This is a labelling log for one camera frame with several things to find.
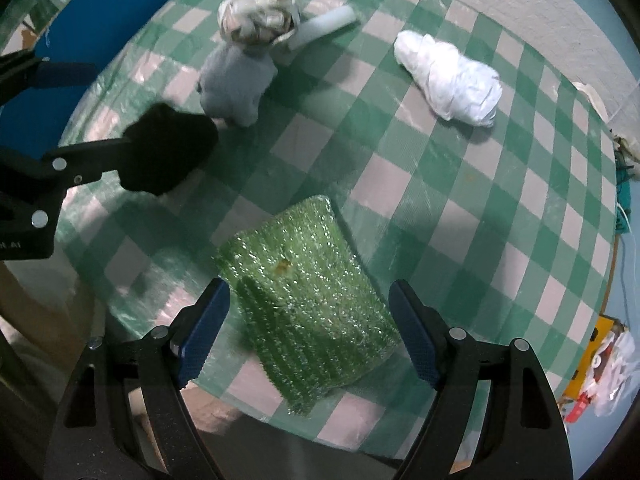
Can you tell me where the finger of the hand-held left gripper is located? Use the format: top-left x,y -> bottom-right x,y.
0,51 -> 99,111
0,135 -> 132,228

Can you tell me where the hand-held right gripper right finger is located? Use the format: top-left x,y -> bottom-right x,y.
387,279 -> 576,480

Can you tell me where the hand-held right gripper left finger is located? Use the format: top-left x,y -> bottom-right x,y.
44,276 -> 232,480

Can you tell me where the black cloth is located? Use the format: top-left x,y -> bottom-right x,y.
117,102 -> 220,196

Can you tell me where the blue-taped cardboard box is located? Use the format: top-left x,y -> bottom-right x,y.
0,0 -> 197,161

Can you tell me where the grey sock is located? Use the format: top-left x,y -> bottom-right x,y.
197,40 -> 277,127

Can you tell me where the pink white plastic bundle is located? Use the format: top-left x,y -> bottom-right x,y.
217,0 -> 303,46

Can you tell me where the white foam tube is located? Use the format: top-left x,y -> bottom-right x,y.
290,4 -> 358,51

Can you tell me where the green checkered tablecloth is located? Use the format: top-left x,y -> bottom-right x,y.
50,0 -> 618,461

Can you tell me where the yellow packet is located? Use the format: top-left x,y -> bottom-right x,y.
560,315 -> 626,421

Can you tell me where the white plastic bag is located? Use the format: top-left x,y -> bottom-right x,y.
592,330 -> 640,416

